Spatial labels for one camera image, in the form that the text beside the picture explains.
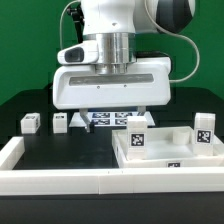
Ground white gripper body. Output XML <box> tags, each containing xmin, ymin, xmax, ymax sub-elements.
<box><xmin>53</xmin><ymin>57</ymin><xmax>171</xmax><ymax>110</ymax></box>

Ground white square tabletop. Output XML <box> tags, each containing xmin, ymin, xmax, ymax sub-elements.
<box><xmin>112</xmin><ymin>126</ymin><xmax>224</xmax><ymax>168</ymax></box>

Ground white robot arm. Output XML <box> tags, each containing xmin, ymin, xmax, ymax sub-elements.
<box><xmin>53</xmin><ymin>0</ymin><xmax>195</xmax><ymax>131</ymax></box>

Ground white U-shaped obstacle fence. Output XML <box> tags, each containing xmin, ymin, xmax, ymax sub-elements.
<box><xmin>0</xmin><ymin>137</ymin><xmax>224</xmax><ymax>196</ymax></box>

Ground white marker base plate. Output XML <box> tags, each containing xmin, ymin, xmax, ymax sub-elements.
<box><xmin>68</xmin><ymin>111</ymin><xmax>156</xmax><ymax>128</ymax></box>

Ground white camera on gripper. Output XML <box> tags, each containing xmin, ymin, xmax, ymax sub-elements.
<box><xmin>57</xmin><ymin>40</ymin><xmax>99</xmax><ymax>65</ymax></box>

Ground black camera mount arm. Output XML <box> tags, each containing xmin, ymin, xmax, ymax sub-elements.
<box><xmin>66</xmin><ymin>4</ymin><xmax>84</xmax><ymax>43</ymax></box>

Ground white cable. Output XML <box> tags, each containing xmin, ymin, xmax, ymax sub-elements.
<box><xmin>59</xmin><ymin>0</ymin><xmax>86</xmax><ymax>90</ymax></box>

